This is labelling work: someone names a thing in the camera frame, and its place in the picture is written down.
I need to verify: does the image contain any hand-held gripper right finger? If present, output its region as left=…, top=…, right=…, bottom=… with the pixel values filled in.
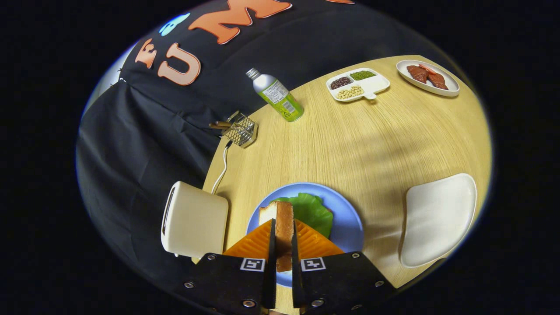
left=291, top=219, right=396, bottom=315

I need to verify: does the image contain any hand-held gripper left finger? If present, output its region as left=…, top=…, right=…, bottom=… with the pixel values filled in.
left=183, top=219, right=277, bottom=315

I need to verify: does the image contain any green lettuce leaf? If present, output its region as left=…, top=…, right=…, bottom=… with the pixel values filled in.
left=273, top=192, right=334, bottom=239

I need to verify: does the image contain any toasted bread slice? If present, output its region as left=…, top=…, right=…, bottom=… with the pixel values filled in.
left=258, top=200, right=294, bottom=273

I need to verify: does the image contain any blue round plate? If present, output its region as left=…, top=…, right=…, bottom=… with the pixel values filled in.
left=246, top=182, right=364, bottom=288

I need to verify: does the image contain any white toaster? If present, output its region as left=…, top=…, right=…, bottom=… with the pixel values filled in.
left=161, top=181, right=229, bottom=259

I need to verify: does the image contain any white square plate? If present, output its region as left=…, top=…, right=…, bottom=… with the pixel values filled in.
left=399, top=173, right=477, bottom=268

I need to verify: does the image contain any pile of yellow soybeans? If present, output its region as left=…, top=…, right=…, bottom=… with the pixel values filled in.
left=336, top=85, right=364, bottom=100

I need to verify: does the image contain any silver bottle with green label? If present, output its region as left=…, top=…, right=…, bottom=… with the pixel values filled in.
left=245, top=67, right=305, bottom=123

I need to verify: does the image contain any white divided dish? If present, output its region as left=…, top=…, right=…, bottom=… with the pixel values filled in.
left=326, top=68, right=391, bottom=103

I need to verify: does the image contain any white oval plate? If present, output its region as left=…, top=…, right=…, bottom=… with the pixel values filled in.
left=396, top=59, right=460, bottom=97

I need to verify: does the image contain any brown meat piece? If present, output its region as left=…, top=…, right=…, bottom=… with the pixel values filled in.
left=427, top=71, right=449, bottom=91
left=406, top=65, right=429, bottom=84

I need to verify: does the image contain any white toaster cable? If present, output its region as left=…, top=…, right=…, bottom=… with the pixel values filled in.
left=211, top=141, right=232, bottom=194

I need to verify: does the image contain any metal wire basket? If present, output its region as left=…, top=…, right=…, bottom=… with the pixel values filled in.
left=225, top=110, right=259, bottom=149

